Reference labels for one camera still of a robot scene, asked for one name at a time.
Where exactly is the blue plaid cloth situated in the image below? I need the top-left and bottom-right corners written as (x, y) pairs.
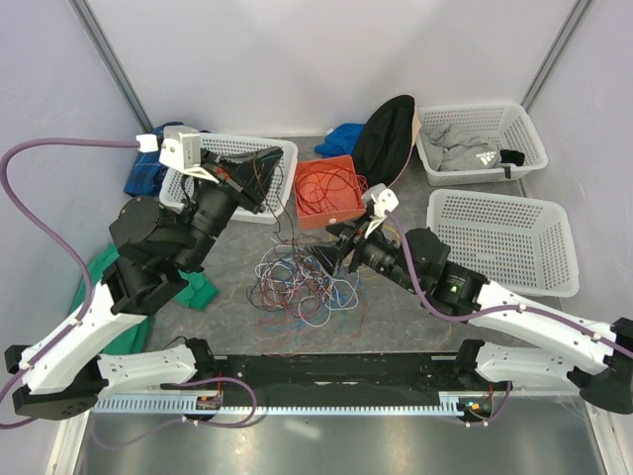
top-left (123, 121), bottom-right (185, 197)

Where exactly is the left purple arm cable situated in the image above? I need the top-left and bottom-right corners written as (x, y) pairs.
top-left (0, 138), bottom-right (142, 429)

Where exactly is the near right white basket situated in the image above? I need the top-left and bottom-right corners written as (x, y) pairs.
top-left (426, 189), bottom-right (580, 298)

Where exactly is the orange square box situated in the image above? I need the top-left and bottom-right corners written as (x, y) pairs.
top-left (294, 155), bottom-right (367, 230)

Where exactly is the left white plastic basket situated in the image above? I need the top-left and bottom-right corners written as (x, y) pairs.
top-left (159, 126), bottom-right (298, 225)

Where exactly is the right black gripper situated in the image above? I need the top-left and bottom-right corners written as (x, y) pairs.
top-left (305, 210), bottom-right (421, 294)

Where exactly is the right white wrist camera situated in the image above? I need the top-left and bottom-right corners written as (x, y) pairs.
top-left (362, 183), bottom-right (400, 238)

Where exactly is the tangled multicolour wire pile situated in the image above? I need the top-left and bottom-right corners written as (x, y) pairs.
top-left (246, 237), bottom-right (367, 347)

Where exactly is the black bucket hat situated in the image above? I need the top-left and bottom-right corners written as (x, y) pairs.
top-left (351, 95), bottom-right (417, 187)

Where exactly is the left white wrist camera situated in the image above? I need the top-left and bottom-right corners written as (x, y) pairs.
top-left (136, 125), bottom-right (219, 183)

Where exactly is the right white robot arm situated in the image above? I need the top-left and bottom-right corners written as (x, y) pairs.
top-left (308, 217), bottom-right (632, 415)

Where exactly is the slotted cable duct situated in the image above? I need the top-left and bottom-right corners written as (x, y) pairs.
top-left (91, 391), bottom-right (496, 416)

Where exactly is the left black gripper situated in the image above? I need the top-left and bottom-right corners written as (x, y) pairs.
top-left (175, 146), bottom-right (286, 272)

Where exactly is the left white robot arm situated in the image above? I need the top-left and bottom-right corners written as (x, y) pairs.
top-left (5, 140), bottom-right (283, 425)

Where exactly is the far right white basket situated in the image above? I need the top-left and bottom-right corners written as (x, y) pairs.
top-left (416, 102), bottom-right (548, 187)

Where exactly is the yellow wire bundle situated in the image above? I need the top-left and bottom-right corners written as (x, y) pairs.
top-left (360, 225), bottom-right (402, 273)

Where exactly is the red wire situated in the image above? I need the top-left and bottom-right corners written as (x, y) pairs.
top-left (296, 162), bottom-right (370, 217)

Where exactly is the green shirt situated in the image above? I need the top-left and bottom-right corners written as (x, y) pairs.
top-left (87, 242), bottom-right (219, 355)

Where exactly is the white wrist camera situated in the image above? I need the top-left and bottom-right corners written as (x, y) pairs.
top-left (136, 125), bottom-right (219, 183)
top-left (362, 183), bottom-right (400, 238)

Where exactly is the grey adidas garment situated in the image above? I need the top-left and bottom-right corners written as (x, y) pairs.
top-left (421, 124), bottom-right (525, 172)

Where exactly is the brown wire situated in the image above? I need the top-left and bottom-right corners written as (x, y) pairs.
top-left (246, 152), bottom-right (308, 263)

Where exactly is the bright blue cloth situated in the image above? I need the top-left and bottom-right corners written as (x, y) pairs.
top-left (315, 123), bottom-right (364, 158)

